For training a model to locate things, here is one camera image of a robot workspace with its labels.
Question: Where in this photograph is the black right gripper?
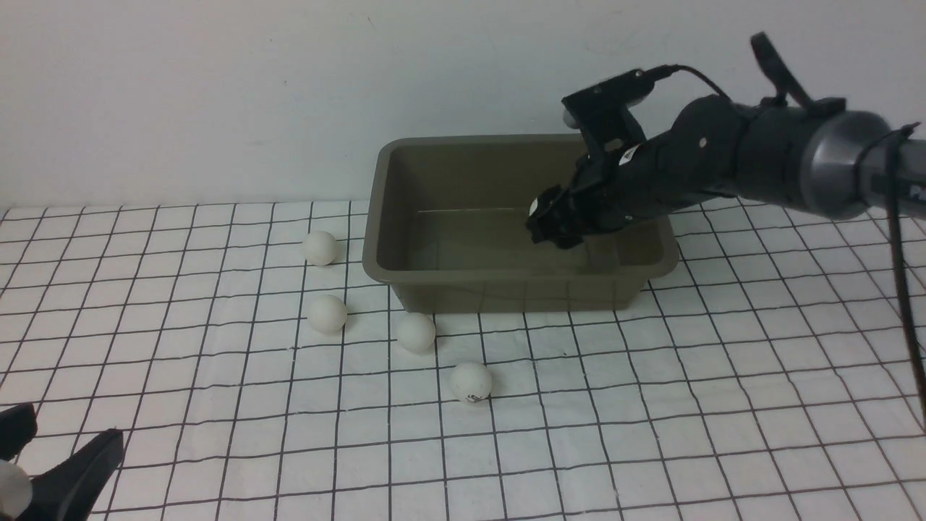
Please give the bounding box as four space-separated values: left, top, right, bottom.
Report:
526 95 745 250

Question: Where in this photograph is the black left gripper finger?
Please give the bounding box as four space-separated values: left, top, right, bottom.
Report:
0 403 38 462
21 428 124 520

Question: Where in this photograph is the white printed ping-pong ball front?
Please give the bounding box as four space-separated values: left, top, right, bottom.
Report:
449 362 493 404

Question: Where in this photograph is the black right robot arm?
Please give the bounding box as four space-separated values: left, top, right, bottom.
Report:
526 95 924 250

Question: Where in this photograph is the olive green plastic bin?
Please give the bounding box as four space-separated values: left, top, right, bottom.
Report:
362 135 680 314

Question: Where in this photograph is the white checkered tablecloth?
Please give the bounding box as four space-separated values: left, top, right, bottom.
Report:
1 199 925 520

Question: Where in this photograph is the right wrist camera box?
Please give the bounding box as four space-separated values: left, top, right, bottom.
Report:
561 69 655 159

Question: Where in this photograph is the black right camera cable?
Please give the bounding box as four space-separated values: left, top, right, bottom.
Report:
644 32 926 428

